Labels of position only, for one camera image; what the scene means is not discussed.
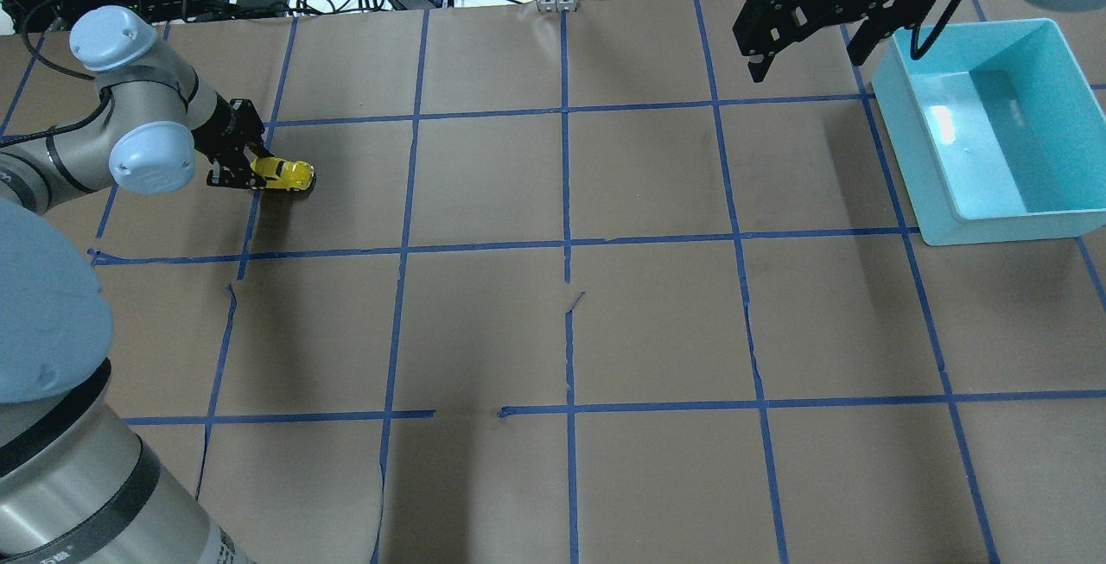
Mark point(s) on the turquoise plastic bin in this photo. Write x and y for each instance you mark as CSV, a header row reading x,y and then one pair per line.
x,y
997,133

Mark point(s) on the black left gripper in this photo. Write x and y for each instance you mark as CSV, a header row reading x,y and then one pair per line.
x,y
218,121

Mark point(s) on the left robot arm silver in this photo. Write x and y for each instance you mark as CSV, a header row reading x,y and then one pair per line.
x,y
79,486

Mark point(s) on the yellow beetle toy car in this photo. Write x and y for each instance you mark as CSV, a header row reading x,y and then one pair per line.
x,y
275,173

